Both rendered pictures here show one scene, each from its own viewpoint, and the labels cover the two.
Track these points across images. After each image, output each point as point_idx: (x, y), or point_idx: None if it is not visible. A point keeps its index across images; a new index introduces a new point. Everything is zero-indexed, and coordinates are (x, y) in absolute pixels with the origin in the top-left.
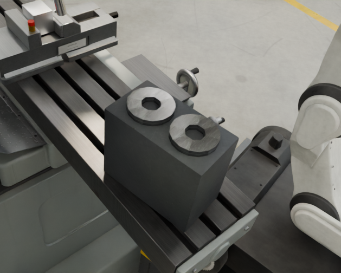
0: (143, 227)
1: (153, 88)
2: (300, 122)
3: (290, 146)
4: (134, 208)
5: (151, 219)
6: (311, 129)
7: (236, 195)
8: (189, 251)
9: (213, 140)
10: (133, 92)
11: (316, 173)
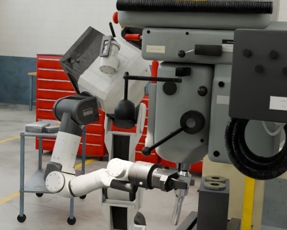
0: (236, 226)
1: (205, 185)
2: (138, 197)
3: (133, 218)
4: (232, 229)
5: (231, 225)
6: (142, 194)
7: (193, 214)
8: (231, 217)
9: (214, 175)
10: (215, 187)
11: (132, 222)
